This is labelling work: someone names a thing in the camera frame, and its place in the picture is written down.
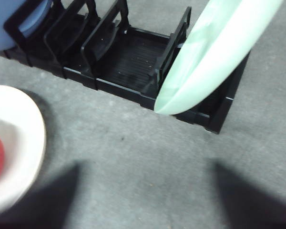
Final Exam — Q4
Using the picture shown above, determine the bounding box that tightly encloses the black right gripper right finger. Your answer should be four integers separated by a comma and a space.
214, 162, 286, 229

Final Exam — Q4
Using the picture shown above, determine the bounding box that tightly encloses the white plate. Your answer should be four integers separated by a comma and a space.
0, 85, 46, 216

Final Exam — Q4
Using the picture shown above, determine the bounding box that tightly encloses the mint green plate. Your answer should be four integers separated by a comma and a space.
154, 0, 283, 115

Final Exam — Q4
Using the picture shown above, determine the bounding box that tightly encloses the blue plate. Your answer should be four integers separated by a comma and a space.
0, 0, 53, 52

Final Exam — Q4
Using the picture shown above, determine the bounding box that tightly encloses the black dish rack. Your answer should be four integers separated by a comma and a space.
0, 0, 250, 133

